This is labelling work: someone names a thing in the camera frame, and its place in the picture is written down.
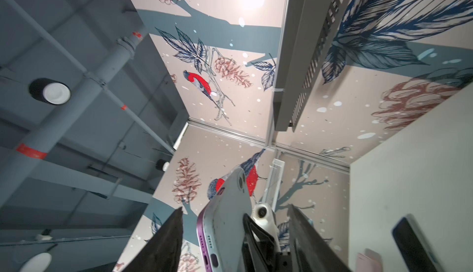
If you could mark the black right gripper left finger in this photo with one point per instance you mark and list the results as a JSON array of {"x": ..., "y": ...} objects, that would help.
[{"x": 163, "y": 252}]

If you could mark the small phone light case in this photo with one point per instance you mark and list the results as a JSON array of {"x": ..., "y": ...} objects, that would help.
[{"x": 220, "y": 228}]

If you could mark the black phone far left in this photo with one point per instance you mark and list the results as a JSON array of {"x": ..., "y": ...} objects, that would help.
[{"x": 414, "y": 248}]

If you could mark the round ceiling spotlight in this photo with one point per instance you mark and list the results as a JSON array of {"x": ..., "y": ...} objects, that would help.
[{"x": 49, "y": 91}]

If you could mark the pink phone case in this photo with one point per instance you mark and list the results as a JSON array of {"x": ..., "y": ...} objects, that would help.
[{"x": 369, "y": 261}]

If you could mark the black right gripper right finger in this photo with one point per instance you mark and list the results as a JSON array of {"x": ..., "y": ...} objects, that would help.
[{"x": 308, "y": 251}]

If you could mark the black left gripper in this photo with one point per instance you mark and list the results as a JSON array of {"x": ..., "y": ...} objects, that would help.
[{"x": 259, "y": 250}]

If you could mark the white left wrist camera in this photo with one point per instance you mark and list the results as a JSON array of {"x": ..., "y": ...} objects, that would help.
[{"x": 264, "y": 217}]

